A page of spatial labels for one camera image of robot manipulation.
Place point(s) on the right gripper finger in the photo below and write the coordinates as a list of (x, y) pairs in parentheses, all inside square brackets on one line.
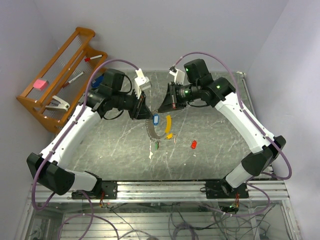
[(167, 97), (165, 107)]

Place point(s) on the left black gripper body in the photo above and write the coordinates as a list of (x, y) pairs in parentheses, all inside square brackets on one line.
[(134, 111)]

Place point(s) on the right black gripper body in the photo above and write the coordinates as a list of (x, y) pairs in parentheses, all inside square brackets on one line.
[(180, 104)]

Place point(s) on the blue tag key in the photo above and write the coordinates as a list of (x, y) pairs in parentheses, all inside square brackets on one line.
[(155, 119)]

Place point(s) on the large keyring yellow handle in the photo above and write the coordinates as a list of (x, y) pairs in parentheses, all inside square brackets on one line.
[(151, 132)]

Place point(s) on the green key tag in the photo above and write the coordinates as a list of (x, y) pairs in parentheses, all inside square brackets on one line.
[(158, 145)]

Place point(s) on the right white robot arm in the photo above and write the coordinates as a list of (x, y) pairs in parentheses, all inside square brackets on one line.
[(196, 82)]

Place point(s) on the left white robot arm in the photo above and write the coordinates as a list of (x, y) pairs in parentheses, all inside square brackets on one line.
[(49, 168)]

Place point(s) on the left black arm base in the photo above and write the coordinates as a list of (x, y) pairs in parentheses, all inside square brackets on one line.
[(105, 190)]

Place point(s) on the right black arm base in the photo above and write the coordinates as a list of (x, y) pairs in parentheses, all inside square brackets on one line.
[(218, 189)]

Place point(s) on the yellow tag key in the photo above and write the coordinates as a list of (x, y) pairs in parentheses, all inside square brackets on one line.
[(171, 136)]

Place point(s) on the red tag key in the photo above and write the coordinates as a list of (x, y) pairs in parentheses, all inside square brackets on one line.
[(193, 144)]

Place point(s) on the blue stapler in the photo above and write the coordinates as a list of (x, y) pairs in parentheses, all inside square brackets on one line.
[(97, 81)]

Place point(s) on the red capped white marker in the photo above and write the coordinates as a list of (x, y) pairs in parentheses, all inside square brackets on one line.
[(88, 59)]

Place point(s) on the brown capped white marker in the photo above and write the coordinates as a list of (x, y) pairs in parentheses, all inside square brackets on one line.
[(73, 79)]

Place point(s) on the wooden tiered rack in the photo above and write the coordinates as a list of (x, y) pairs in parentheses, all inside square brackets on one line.
[(67, 62)]

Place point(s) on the pink eraser block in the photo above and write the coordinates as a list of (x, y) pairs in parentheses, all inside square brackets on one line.
[(40, 84)]

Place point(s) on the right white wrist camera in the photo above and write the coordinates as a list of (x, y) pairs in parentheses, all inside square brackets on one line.
[(178, 75)]

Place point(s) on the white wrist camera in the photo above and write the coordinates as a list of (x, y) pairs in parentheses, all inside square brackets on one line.
[(141, 83), (178, 75)]

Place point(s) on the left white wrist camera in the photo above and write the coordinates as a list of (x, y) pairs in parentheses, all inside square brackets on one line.
[(141, 83)]

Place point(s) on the aluminium frame rail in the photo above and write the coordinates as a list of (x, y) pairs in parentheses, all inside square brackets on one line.
[(190, 191)]

